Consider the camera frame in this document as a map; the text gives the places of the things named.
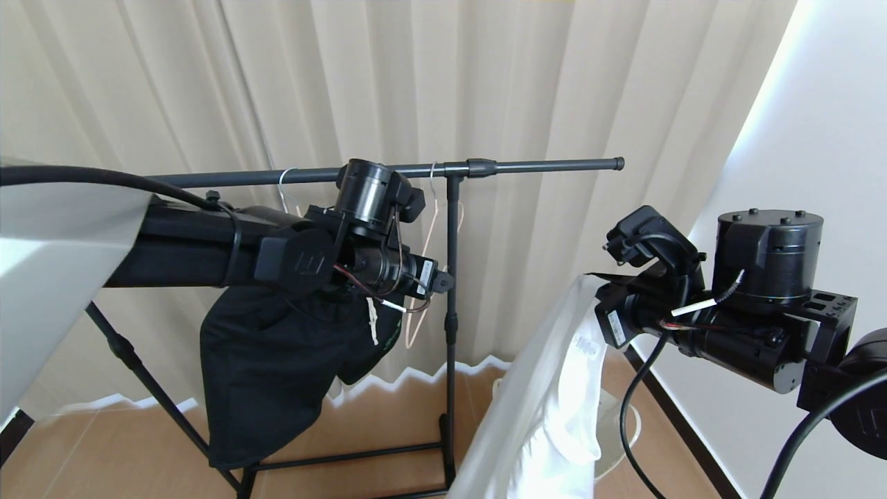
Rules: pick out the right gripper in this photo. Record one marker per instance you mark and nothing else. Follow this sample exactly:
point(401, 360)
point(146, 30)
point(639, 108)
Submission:
point(637, 312)

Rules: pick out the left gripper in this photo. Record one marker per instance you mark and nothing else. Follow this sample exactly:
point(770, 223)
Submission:
point(426, 274)

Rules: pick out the pink clothes hanger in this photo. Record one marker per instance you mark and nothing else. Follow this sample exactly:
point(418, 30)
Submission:
point(280, 187)
point(429, 235)

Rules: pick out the white garment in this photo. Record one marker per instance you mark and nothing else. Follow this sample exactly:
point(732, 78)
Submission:
point(540, 416)

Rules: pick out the black shorts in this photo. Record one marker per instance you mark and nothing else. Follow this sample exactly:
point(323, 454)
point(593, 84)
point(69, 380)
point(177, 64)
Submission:
point(263, 374)

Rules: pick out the white laundry basket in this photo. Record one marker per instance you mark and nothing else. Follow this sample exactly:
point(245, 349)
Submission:
point(624, 443)

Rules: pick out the black clothes rack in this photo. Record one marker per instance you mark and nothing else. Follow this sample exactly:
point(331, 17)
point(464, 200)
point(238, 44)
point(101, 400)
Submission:
point(540, 165)

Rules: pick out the beige curtain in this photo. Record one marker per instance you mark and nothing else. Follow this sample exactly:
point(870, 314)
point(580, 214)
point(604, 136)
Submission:
point(589, 69)

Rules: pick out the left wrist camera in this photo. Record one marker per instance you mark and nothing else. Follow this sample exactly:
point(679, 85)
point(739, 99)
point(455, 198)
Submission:
point(412, 201)

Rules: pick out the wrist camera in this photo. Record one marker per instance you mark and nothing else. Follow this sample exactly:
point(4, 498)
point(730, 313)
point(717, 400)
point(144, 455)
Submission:
point(651, 235)
point(412, 201)

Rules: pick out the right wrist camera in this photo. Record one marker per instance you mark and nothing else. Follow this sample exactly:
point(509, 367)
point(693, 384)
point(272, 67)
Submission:
point(651, 235)

